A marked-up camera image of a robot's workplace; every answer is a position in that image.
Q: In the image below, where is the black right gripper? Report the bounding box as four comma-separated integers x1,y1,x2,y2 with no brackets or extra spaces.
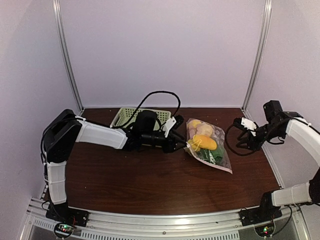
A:
236,122,284,151

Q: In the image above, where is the right circuit board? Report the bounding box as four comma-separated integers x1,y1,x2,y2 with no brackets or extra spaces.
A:
254,222,276,239

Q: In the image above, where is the clear zip top bag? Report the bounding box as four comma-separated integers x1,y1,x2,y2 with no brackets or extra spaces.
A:
184,118,233,174

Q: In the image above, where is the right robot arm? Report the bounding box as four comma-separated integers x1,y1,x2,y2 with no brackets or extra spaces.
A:
233,100,320,221

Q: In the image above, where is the toy orange mango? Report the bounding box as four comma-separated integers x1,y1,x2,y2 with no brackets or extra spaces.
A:
191,134,218,152

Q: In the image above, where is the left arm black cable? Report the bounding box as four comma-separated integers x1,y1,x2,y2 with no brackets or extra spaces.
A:
109,90,182,131

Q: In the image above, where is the front aluminium rail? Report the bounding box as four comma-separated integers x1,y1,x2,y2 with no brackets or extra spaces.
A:
17,198,311,240

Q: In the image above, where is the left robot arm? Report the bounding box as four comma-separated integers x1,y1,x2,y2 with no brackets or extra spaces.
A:
40,108,188,222

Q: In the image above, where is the circuit board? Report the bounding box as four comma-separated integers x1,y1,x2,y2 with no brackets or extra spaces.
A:
254,222,276,239
53,222,75,239

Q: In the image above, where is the toy yellow lemon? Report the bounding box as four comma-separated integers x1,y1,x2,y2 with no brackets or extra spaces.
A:
187,119,202,129

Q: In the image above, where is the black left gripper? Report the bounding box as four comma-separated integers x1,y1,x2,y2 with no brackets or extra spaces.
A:
141,130,189,153

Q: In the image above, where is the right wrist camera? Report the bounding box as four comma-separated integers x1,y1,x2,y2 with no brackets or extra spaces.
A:
233,117,258,137

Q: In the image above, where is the left aluminium frame post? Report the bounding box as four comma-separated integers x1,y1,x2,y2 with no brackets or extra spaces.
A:
52,0,84,112

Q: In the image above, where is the aluminium frame post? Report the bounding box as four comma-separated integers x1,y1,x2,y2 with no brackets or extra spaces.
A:
241,0,273,112
52,0,84,112

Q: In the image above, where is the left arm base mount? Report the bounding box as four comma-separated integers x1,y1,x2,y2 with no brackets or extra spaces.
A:
45,207,89,227

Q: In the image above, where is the right aluminium frame post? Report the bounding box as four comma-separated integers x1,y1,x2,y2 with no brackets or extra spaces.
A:
241,0,273,112

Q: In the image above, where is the green plastic basket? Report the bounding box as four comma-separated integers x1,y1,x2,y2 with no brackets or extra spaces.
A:
110,107,171,131

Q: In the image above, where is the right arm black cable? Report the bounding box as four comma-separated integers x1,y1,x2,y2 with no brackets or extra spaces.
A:
225,123,258,157

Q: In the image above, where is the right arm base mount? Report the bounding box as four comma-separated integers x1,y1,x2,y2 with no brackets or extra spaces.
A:
238,207,283,227

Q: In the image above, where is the toy potato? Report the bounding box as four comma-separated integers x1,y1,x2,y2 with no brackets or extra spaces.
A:
196,123,215,137

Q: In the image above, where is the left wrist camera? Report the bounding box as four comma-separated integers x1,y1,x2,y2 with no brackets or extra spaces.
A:
160,116,177,138

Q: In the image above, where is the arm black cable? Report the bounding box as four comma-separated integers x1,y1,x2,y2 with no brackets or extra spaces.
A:
109,90,182,131
225,123,258,157

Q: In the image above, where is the left circuit board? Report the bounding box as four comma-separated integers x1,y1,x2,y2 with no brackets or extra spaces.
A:
53,222,75,239

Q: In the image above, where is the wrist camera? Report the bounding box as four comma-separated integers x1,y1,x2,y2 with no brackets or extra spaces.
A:
160,116,177,138
233,117,258,137

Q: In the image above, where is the toy bok choy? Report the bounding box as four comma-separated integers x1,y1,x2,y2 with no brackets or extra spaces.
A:
198,147,225,166

